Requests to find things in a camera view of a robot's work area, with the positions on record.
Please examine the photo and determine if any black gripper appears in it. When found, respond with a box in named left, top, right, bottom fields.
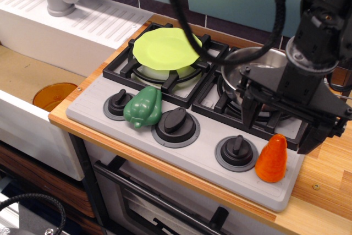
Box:
left=235, top=36, right=351, bottom=155

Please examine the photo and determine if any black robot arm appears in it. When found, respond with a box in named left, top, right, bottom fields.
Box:
left=240, top=0, right=351, bottom=154

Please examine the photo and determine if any orange toy carrot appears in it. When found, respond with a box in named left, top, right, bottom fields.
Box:
left=255, top=134, right=288, bottom=183

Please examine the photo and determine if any black right stove knob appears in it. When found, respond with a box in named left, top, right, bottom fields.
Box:
left=215, top=135, right=259, bottom=173

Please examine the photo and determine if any black stove knob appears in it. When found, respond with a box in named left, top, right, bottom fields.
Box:
left=151, top=107, right=200, bottom=149
left=103, top=89, right=134, bottom=121
left=215, top=135, right=259, bottom=173

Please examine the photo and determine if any grey toy stove top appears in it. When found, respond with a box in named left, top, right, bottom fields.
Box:
left=66, top=76, right=304, bottom=212

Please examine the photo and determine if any stainless steel pan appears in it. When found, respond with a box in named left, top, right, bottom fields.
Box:
left=221, top=47, right=352, bottom=117

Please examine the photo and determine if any black right burner grate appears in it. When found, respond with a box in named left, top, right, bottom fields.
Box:
left=192, top=64, right=308, bottom=151

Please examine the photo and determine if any black burner grate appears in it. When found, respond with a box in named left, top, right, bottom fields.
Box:
left=103, top=23, right=216, bottom=108
left=192, top=64, right=308, bottom=151

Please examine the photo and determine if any black middle stove knob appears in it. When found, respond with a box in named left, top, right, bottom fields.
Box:
left=151, top=107, right=200, bottom=149

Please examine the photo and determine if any black left burner grate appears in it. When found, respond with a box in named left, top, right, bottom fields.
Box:
left=103, top=23, right=216, bottom=108

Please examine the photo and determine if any light green plastic plate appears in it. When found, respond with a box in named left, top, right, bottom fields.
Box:
left=133, top=28, right=199, bottom=70

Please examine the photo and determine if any green toy bell pepper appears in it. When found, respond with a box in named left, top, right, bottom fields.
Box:
left=123, top=86, right=162, bottom=129

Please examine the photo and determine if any black left stove knob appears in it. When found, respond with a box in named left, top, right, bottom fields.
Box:
left=103, top=89, right=134, bottom=121

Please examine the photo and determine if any toy oven door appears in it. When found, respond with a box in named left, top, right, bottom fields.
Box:
left=92, top=156, right=280, bottom=234

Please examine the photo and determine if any orange sink drain plug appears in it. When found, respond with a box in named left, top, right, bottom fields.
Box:
left=32, top=82, right=78, bottom=112

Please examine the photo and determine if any white toy sink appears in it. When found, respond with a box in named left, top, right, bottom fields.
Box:
left=1, top=0, right=152, bottom=181

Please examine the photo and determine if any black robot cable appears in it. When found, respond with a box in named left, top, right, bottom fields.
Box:
left=159, top=0, right=285, bottom=64

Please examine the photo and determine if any black braided cable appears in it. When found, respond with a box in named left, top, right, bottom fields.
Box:
left=0, top=193, right=67, bottom=235

